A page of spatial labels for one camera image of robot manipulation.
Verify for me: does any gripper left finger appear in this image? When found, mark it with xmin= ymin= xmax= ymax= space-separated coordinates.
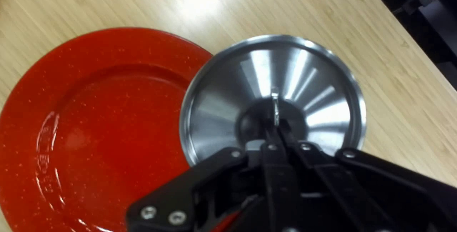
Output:
xmin=125 ymin=118 xmax=300 ymax=232

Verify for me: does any red speckled plate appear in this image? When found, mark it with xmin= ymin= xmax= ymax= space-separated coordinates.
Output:
xmin=0 ymin=27 xmax=240 ymax=232

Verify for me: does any silver metal lid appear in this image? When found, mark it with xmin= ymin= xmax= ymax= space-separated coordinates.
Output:
xmin=179 ymin=35 xmax=367 ymax=167

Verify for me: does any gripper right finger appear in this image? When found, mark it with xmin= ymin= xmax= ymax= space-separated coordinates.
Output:
xmin=278 ymin=118 xmax=457 ymax=232

